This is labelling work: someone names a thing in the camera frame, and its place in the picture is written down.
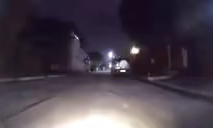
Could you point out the dark building with pale posts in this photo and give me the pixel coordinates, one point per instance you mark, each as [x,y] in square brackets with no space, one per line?
[174,56]

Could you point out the pale vehicle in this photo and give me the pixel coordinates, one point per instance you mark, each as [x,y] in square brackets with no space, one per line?
[121,67]

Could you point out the street lamp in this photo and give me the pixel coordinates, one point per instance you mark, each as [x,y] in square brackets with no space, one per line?
[134,50]
[110,54]

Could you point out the pale kerb strip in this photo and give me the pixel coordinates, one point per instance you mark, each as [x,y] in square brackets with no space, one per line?
[24,78]

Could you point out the grey raised pavement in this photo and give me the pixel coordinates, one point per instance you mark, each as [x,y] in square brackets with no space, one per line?
[190,86]

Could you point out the white building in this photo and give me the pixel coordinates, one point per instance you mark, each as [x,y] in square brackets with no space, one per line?
[77,56]

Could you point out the grey concrete road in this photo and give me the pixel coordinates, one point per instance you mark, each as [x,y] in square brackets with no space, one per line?
[94,100]

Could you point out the dark long wall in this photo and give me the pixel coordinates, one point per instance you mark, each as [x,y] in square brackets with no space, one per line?
[30,53]

